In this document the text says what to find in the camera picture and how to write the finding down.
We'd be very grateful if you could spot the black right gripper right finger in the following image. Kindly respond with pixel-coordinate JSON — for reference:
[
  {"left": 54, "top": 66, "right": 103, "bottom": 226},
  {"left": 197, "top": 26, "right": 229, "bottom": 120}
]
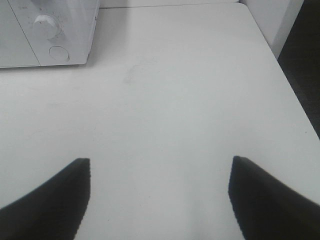
[{"left": 228, "top": 156, "right": 320, "bottom": 240}]

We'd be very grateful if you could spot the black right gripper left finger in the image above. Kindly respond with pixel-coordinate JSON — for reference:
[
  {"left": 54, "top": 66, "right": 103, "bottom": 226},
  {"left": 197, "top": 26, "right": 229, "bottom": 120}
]
[{"left": 0, "top": 158, "right": 91, "bottom": 240}]

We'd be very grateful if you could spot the round white door button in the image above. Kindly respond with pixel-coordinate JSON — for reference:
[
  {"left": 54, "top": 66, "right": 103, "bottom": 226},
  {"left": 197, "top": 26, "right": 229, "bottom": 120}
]
[{"left": 49, "top": 46, "right": 70, "bottom": 62}]

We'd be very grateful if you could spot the white microwave door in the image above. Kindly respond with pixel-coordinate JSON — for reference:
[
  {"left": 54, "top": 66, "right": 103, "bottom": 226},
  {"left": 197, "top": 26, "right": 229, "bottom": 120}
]
[{"left": 0, "top": 0, "right": 40, "bottom": 68}]

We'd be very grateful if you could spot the white microwave knob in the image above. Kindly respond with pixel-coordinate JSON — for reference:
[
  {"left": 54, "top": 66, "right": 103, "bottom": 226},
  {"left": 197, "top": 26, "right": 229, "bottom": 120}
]
[{"left": 32, "top": 14, "right": 61, "bottom": 40}]

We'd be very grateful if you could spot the white microwave oven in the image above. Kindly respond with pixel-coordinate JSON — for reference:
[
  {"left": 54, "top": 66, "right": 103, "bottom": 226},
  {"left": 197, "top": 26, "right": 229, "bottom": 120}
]
[{"left": 7, "top": 0, "right": 100, "bottom": 67}]

